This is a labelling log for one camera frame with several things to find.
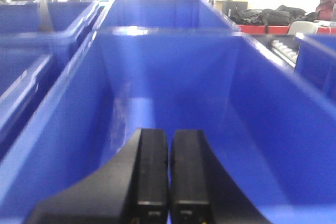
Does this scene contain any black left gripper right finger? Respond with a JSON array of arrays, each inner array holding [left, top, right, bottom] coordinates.
[[170, 130, 270, 223]]

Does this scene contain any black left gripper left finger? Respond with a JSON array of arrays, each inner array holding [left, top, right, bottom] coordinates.
[[26, 129, 169, 223]]

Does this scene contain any blue bin right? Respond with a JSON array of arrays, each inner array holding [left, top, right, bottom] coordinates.
[[294, 33, 335, 102]]

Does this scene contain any blue bin left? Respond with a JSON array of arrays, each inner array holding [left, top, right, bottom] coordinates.
[[1, 0, 99, 157]]

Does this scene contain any blue bin behind target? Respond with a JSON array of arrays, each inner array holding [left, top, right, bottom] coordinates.
[[93, 0, 240, 31]]

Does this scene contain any black bags pile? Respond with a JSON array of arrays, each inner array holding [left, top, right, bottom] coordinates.
[[229, 5, 321, 34]]

